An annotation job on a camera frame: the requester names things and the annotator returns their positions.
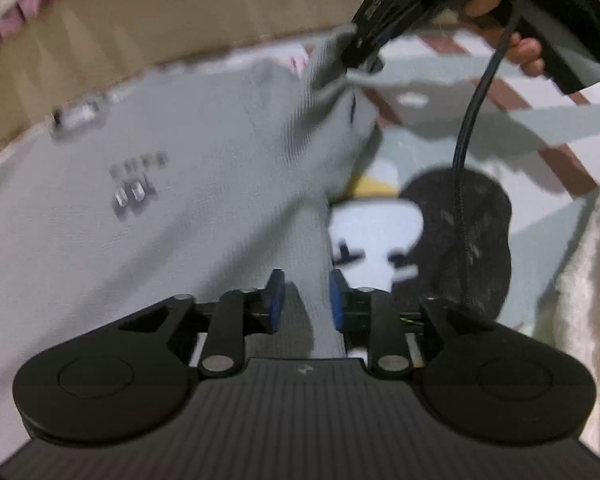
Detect person's right hand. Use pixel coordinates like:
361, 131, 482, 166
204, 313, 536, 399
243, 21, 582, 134
464, 0, 600, 77

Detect white fluffy cloth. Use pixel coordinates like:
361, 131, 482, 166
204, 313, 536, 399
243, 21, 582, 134
552, 140, 600, 466

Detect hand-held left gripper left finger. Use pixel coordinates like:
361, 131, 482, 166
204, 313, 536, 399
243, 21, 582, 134
117, 269, 287, 378

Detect checkered rug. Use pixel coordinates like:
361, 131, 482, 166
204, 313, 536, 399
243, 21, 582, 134
290, 25, 600, 341

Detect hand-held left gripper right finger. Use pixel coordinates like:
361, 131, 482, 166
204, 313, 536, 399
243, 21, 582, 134
329, 269, 493, 378

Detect black cable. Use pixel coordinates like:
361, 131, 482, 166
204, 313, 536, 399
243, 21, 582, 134
452, 0, 528, 311

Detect grey knit sweater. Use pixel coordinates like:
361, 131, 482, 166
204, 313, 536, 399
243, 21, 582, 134
0, 30, 381, 466

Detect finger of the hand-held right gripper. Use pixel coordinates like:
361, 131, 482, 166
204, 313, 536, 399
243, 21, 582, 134
340, 25, 386, 73

